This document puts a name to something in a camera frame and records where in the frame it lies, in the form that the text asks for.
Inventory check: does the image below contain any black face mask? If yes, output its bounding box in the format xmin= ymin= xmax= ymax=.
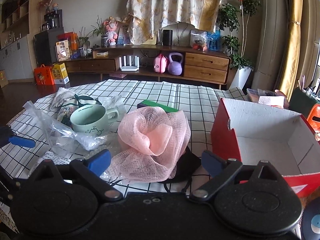
xmin=160 ymin=146 xmax=201 ymax=193

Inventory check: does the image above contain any Merry Christmas canvas tote bag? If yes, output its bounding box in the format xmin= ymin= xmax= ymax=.
xmin=56 ymin=94 xmax=101 ymax=127

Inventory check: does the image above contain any pink mesh bath pouf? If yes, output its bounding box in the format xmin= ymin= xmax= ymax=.
xmin=106 ymin=106 xmax=191 ymax=183

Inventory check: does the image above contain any green and grey sponge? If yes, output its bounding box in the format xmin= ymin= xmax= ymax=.
xmin=137 ymin=100 xmax=179 ymax=113

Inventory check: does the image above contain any clear crumpled plastic bag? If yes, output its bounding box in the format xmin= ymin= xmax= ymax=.
xmin=24 ymin=95 xmax=126 ymax=158

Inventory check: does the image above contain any light green ceramic mug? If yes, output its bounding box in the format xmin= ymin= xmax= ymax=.
xmin=70 ymin=105 xmax=119 ymax=136

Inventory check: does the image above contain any red cardboard box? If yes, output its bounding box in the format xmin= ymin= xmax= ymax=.
xmin=210 ymin=98 xmax=319 ymax=197

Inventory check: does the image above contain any white knitted cloth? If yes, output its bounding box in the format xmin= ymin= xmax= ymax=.
xmin=50 ymin=87 xmax=75 ymax=110

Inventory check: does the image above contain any orange gift bag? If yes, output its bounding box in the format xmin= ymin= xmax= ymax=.
xmin=34 ymin=64 xmax=55 ymax=86

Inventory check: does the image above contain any yellow carton box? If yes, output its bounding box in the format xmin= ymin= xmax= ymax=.
xmin=52 ymin=63 xmax=69 ymax=85

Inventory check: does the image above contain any white wifi router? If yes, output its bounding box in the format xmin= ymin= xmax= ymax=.
xmin=119 ymin=55 xmax=140 ymax=72

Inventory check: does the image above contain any purple kettlebell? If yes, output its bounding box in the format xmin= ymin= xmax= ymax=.
xmin=168 ymin=53 xmax=183 ymax=76

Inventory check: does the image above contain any wooden TV console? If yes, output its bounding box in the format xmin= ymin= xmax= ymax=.
xmin=64 ymin=45 xmax=231 ymax=86

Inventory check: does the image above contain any green orange tissue box organizer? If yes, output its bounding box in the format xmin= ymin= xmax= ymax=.
xmin=289 ymin=75 xmax=319 ymax=134

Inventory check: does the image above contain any yellow curtain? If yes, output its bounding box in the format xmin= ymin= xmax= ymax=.
xmin=277 ymin=0 xmax=303 ymax=99

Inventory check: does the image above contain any pink small case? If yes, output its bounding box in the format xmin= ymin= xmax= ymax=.
xmin=153 ymin=54 xmax=168 ymax=73

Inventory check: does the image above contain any black coffee machine cabinet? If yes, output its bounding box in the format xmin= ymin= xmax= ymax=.
xmin=34 ymin=9 xmax=64 ymax=66

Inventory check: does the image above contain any dark blue whale pad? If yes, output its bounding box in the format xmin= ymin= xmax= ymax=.
xmin=301 ymin=198 xmax=320 ymax=240

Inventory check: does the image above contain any bag of snacks on console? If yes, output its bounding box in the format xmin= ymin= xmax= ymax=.
xmin=190 ymin=29 xmax=208 ymax=51

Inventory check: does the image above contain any black cylindrical speaker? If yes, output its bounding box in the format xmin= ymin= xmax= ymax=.
xmin=162 ymin=29 xmax=173 ymax=47

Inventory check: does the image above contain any pink doll figure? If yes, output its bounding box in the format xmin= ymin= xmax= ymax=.
xmin=104 ymin=16 xmax=118 ymax=46

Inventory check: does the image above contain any potted green tree white planter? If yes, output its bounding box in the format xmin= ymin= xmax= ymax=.
xmin=216 ymin=0 xmax=260 ymax=89

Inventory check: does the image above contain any floral draped cloth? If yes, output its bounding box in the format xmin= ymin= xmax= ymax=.
xmin=125 ymin=0 xmax=221 ymax=45

